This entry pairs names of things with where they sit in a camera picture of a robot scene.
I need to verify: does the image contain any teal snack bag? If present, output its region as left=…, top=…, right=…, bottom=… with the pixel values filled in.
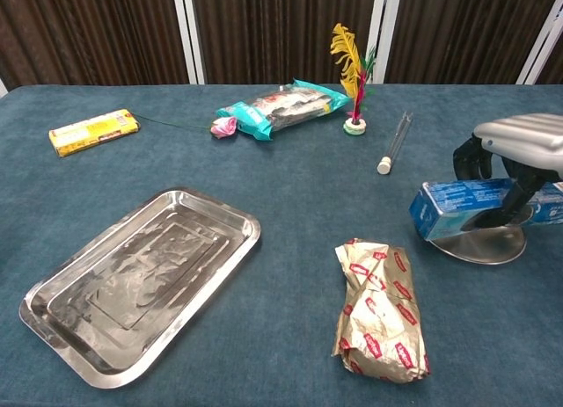
left=215, top=77, right=352, bottom=142

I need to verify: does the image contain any round steel plate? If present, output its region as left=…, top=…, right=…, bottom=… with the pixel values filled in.
left=428, top=204, right=528, bottom=265

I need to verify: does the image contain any blue felt table mat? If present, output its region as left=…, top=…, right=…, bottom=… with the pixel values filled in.
left=0, top=84, right=563, bottom=407

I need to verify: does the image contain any brown red snack packet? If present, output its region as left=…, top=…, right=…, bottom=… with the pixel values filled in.
left=332, top=237, right=431, bottom=384

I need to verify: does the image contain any yellow flat box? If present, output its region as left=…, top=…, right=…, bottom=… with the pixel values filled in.
left=48, top=108, right=141, bottom=158

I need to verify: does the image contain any blue snack packet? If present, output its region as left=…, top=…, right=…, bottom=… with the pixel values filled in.
left=408, top=178, right=563, bottom=242

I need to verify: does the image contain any glass test tube white cap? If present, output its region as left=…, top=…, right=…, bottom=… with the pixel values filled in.
left=376, top=111, right=414, bottom=176

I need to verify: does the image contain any rectangular steel tray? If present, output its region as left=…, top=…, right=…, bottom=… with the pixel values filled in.
left=18, top=186, right=262, bottom=389

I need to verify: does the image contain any yellow feather shuttlecock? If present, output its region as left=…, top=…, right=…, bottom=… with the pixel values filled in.
left=330, top=23, right=377, bottom=136

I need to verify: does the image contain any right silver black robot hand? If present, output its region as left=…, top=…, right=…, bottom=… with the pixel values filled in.
left=452, top=113, right=563, bottom=230

